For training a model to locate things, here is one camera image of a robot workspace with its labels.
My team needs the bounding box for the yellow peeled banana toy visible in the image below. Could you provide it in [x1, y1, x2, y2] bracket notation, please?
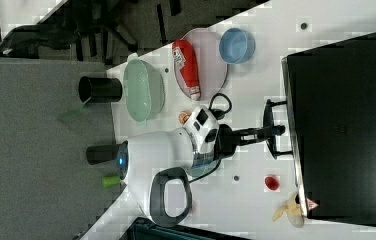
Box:
[272, 193, 304, 228]

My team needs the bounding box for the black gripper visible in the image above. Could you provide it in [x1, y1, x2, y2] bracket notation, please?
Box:
[214, 124, 286, 159]

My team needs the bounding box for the black cylinder container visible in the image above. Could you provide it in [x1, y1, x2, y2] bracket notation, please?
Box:
[86, 144, 120, 165]
[78, 76, 123, 103]

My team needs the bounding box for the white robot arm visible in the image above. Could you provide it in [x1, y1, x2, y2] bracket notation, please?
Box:
[116, 105, 285, 227]

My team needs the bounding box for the black cylinder container far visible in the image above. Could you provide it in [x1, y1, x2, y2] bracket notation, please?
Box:
[78, 76, 123, 103]

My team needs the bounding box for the green lime toy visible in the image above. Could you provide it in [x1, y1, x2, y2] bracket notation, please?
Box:
[101, 176, 121, 188]

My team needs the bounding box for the red ketchup bottle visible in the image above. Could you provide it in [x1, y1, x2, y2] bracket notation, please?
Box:
[172, 39, 201, 100]

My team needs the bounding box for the small red toy fruit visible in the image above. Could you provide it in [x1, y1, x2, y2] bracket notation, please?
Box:
[265, 176, 280, 191]

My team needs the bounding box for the blue cup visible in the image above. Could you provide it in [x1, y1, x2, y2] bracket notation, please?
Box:
[219, 28, 256, 64]

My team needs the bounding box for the grey oval plate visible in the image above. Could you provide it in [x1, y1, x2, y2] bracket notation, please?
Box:
[183, 28, 228, 101]

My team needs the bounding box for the green mug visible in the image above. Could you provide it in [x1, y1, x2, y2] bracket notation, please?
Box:
[187, 165, 214, 178]

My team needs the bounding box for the green perforated colander basket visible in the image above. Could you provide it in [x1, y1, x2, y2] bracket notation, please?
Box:
[123, 53, 165, 123]

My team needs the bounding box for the blue table frame rail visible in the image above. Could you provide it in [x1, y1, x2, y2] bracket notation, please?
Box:
[119, 217, 248, 240]

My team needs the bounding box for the orange slice toy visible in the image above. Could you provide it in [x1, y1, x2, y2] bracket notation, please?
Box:
[178, 111, 191, 124]

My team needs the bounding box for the black cylinder container near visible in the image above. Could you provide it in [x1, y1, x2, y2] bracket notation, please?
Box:
[86, 144, 120, 165]

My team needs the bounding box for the black office chair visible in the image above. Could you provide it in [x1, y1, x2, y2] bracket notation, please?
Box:
[0, 0, 184, 66]

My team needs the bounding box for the green spatula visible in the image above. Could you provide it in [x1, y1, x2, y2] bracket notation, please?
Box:
[57, 98, 90, 122]

